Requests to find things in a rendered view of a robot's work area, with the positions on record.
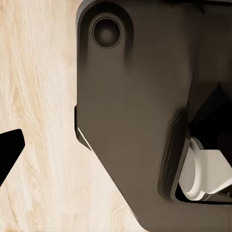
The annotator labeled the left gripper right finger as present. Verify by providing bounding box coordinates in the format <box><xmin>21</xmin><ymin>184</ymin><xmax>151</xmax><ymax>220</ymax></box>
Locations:
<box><xmin>217</xmin><ymin>128</ymin><xmax>232</xmax><ymax>166</ymax></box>

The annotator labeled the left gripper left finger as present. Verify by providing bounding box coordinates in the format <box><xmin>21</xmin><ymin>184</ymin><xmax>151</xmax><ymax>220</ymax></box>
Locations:
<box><xmin>0</xmin><ymin>129</ymin><xmax>25</xmax><ymax>187</ymax></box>

